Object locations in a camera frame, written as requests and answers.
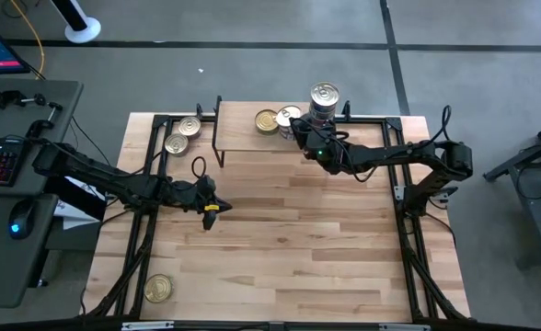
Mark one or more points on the white paper sheet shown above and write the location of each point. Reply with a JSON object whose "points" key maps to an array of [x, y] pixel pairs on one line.
{"points": [[75, 216]]}

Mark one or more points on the silver metal bracket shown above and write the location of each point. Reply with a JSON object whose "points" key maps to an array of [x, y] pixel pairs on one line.
{"points": [[146, 325], [404, 327]]}

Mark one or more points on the white frame bracket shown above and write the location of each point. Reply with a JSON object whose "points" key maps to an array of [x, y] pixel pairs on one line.
{"points": [[399, 193]]}

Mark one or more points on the wooden shelf black legs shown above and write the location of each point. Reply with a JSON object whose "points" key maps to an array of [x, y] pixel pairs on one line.
{"points": [[238, 128]]}

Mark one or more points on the gold lid seafood can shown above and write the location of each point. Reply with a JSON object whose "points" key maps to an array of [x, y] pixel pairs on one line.
{"points": [[158, 288]]}

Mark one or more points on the black mouse blue light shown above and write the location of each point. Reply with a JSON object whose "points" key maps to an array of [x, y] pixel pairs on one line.
{"points": [[22, 218]]}

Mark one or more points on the black table frame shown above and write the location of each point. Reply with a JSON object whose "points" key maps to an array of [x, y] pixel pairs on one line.
{"points": [[392, 124]]}

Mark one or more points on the grey side desk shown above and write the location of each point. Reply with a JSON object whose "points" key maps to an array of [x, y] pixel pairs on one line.
{"points": [[3, 266]]}

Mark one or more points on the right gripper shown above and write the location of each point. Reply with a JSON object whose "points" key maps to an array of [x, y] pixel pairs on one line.
{"points": [[325, 154]]}

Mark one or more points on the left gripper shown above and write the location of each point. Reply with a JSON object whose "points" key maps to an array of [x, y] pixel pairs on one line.
{"points": [[197, 195]]}

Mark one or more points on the blue pink seafood can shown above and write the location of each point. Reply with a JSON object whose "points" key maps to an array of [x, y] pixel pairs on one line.
{"points": [[190, 126], [286, 115], [324, 94], [176, 144]]}

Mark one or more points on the green label seafood can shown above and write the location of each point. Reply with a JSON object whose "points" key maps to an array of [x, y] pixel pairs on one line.
{"points": [[266, 121]]}

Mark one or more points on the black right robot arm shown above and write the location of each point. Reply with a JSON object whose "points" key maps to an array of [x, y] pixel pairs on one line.
{"points": [[399, 154]]}

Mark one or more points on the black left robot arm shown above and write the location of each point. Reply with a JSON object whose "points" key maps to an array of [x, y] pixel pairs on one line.
{"points": [[91, 167]]}

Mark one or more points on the black desk clamp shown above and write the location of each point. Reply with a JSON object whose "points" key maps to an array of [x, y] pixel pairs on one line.
{"points": [[10, 98], [40, 126]]}

